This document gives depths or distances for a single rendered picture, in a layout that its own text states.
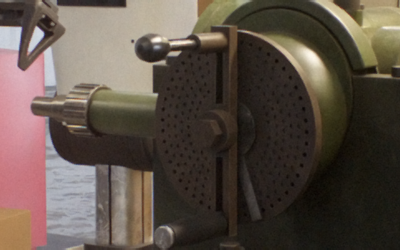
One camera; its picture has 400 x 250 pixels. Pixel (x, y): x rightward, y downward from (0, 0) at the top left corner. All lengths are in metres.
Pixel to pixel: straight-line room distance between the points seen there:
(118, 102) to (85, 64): 0.88
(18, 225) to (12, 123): 0.74
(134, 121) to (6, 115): 4.32
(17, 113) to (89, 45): 3.46
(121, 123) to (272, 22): 0.19
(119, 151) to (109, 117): 0.88
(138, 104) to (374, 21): 0.26
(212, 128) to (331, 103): 0.13
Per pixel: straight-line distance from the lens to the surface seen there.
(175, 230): 1.27
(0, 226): 5.04
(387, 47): 1.42
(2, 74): 5.73
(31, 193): 5.85
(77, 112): 1.48
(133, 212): 2.39
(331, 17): 1.37
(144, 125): 1.43
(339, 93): 1.36
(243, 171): 1.33
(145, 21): 2.27
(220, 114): 1.30
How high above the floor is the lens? 1.34
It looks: 7 degrees down
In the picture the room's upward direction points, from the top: straight up
